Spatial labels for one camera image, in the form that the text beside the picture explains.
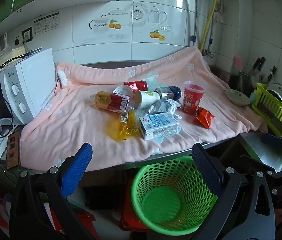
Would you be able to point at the white ceramic bowl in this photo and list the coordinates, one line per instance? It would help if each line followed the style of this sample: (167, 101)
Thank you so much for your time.
(238, 98)

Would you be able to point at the wall power socket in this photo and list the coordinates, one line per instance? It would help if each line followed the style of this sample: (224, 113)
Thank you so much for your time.
(27, 35)

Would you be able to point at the blue beverage can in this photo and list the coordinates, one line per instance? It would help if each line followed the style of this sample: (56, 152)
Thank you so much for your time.
(169, 92)

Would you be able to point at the red stool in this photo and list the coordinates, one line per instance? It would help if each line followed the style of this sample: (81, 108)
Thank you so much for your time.
(129, 220)

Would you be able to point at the orange snack packet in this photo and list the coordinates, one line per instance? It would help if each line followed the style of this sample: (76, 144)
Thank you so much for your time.
(203, 118)

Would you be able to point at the white microwave oven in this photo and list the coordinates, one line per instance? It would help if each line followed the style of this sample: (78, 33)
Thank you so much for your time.
(28, 85)

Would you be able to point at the green dish rack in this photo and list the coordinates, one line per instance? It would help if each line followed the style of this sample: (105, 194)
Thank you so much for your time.
(269, 108)

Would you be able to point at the white plastic lid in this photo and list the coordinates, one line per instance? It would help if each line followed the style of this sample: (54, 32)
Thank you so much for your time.
(124, 90)

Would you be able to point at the crushed red cola can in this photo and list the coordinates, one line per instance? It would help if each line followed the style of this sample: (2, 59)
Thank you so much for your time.
(137, 85)

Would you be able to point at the yellow gas pipe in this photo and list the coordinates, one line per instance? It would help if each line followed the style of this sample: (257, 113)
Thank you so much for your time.
(206, 26)

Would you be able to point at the pink towel cloth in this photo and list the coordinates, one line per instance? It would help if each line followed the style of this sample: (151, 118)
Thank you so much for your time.
(71, 118)

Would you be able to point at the white paper cup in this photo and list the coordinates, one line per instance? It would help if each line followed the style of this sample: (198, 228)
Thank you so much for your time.
(143, 99)

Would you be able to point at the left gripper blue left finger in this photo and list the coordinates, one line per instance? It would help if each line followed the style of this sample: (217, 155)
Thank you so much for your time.
(73, 169)

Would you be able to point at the red plastic cup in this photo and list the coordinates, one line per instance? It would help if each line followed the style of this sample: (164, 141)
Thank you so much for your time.
(193, 93)

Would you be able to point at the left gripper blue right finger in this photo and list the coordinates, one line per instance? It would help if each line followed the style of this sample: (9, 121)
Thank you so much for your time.
(210, 168)

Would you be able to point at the orange tea plastic bottle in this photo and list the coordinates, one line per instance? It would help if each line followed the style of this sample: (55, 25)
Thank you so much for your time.
(113, 102)

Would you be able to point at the white blue milk carton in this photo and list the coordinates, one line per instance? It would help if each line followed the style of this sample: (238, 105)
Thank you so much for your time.
(158, 126)

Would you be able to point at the green mesh waste basket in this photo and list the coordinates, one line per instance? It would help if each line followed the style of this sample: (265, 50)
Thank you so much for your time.
(171, 197)

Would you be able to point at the yellow snack wrapper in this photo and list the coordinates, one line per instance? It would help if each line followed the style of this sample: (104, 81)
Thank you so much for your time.
(124, 127)

